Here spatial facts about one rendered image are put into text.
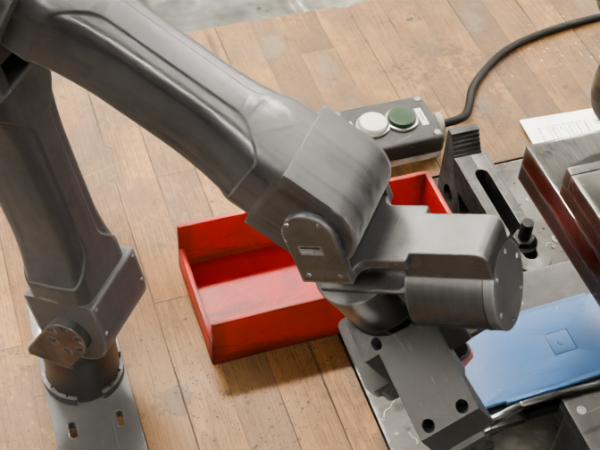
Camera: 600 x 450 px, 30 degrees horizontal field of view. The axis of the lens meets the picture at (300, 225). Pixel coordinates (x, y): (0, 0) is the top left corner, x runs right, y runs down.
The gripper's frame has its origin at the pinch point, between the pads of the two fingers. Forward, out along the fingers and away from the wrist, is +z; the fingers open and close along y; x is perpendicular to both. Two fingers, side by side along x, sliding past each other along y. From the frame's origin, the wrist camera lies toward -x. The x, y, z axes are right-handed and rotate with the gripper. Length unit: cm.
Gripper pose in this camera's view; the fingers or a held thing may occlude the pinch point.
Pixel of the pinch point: (453, 363)
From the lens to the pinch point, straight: 89.2
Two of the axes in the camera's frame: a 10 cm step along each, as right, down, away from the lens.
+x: -3.4, -7.4, 5.8
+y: 8.3, -5.3, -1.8
